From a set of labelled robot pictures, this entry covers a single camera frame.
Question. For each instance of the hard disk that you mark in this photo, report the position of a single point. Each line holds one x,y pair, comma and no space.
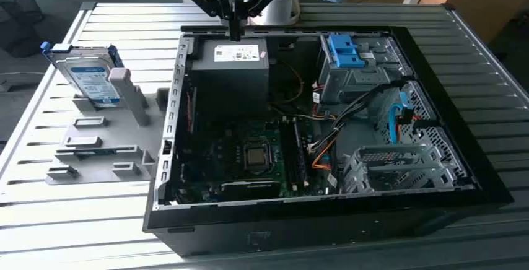
92,81

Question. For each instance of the metal disk bay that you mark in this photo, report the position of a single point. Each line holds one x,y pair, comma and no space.
413,149

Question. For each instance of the blue plastic drive latch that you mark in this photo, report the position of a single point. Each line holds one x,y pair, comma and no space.
342,56

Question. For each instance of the grey power supply unit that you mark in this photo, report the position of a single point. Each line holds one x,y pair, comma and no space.
231,87

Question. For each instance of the metal optical drive cage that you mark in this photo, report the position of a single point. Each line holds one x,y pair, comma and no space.
363,78

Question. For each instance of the black mesh bin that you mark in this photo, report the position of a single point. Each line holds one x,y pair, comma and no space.
20,34

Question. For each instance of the green motherboard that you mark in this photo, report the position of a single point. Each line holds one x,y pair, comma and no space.
215,146

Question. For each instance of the grey parts rack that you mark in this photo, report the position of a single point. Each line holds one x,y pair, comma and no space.
107,127

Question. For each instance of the silver CPU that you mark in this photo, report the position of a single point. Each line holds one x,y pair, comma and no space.
256,157

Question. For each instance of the black RAM stick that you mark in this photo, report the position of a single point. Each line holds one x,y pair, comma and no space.
302,155

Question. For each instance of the brown wooden cabinet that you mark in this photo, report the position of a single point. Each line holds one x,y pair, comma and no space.
487,3

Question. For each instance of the small white box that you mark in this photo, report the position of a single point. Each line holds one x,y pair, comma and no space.
4,85

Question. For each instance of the blue RAM stick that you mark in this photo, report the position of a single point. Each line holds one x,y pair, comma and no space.
95,153

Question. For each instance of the black graphics card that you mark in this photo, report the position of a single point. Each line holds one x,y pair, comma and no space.
251,190

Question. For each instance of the black PC case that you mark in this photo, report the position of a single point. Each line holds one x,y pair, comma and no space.
288,229

